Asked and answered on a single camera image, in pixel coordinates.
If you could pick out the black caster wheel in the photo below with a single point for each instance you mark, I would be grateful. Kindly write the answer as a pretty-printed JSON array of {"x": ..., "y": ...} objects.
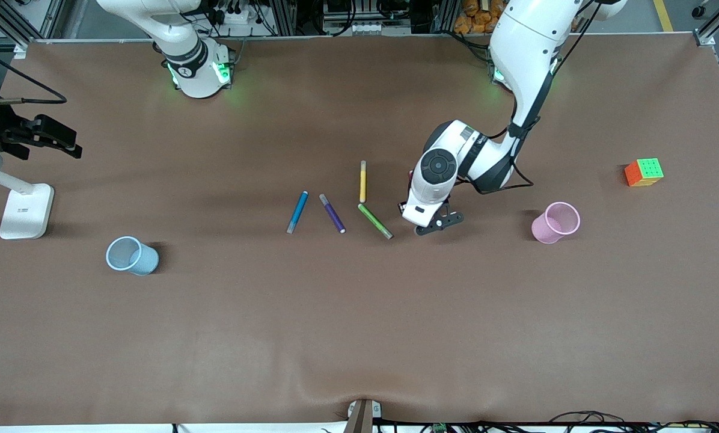
[{"x": 699, "y": 12}]

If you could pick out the colourful puzzle cube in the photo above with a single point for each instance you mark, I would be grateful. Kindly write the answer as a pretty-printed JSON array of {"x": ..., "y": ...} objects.
[{"x": 648, "y": 169}]

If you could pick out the purple marker with clear cap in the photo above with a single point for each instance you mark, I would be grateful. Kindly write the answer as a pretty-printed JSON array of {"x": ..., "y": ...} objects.
[{"x": 332, "y": 214}]

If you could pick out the white power strip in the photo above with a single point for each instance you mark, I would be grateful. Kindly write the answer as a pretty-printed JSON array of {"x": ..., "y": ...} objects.
[{"x": 233, "y": 15}]

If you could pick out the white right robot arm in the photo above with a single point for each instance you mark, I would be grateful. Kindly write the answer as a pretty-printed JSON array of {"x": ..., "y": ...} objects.
[{"x": 194, "y": 72}]

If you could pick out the orange snack bag pile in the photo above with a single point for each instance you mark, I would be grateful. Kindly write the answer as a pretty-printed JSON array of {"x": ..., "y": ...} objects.
[{"x": 474, "y": 21}]

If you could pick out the metal table corner bracket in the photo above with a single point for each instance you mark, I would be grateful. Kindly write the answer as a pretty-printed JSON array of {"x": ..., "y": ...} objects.
[
  {"x": 705, "y": 37},
  {"x": 20, "y": 50}
]

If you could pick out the green marker with clear cap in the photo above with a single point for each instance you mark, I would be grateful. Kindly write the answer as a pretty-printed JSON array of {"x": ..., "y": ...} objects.
[{"x": 374, "y": 221}]

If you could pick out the white terminal block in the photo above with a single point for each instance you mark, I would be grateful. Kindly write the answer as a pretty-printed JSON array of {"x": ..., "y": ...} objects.
[{"x": 368, "y": 27}]

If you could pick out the white stand with square base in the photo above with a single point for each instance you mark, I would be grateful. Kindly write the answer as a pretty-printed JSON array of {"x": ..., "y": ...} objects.
[{"x": 26, "y": 210}]

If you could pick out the pink plastic cup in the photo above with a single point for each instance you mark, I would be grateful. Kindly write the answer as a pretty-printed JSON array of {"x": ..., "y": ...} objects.
[{"x": 543, "y": 228}]

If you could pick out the aluminium frame post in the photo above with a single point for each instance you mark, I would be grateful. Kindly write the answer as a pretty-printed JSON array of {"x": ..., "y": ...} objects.
[
  {"x": 282, "y": 15},
  {"x": 446, "y": 15}
]

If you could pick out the blue marker with clear cap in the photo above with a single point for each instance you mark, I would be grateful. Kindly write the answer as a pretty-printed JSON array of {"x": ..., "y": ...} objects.
[{"x": 297, "y": 211}]

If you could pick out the yellow marker with clear cap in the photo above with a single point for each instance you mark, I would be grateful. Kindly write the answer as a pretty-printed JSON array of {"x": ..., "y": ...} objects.
[{"x": 363, "y": 183}]

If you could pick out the light blue plastic cup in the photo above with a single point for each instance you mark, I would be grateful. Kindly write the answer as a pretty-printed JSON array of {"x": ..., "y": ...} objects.
[{"x": 140, "y": 260}]

